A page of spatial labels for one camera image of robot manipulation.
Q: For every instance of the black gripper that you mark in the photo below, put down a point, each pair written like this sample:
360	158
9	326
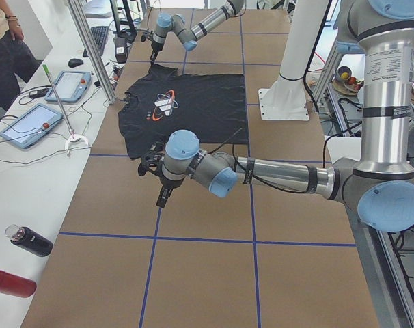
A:
155	46
168	185

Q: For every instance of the black t-shirt with logo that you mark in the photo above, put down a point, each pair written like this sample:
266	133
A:
211	106

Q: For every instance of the black box with label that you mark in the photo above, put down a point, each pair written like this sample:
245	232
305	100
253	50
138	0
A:
121	50

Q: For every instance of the black keyboard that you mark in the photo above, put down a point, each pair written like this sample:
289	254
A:
100	35

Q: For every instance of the black computer mouse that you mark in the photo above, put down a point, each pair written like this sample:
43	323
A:
74	62

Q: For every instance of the far teach pendant tablet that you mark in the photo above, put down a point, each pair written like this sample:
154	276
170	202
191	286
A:
72	85

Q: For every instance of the teach pendant tablet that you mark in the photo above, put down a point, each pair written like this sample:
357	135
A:
33	125
72	85

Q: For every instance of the reacher grabber stick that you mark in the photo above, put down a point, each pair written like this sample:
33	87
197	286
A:
73	138

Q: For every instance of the near teach pendant tablet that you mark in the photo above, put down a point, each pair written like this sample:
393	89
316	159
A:
33	125

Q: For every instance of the person in beige shirt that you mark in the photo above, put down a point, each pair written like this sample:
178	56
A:
16	59

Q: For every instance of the black water bottle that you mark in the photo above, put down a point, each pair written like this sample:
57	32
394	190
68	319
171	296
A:
28	240

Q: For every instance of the red water bottle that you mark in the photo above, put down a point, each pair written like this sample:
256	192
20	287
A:
15	285

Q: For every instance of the bowl of fruit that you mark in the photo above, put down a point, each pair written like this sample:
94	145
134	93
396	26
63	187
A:
345	83

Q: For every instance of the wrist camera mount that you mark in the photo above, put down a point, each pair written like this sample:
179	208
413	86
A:
147	35
152	160

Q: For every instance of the aluminium frame post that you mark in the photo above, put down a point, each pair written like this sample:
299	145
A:
88	41

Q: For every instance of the white central pedestal column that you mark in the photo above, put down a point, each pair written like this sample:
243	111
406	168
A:
285	99

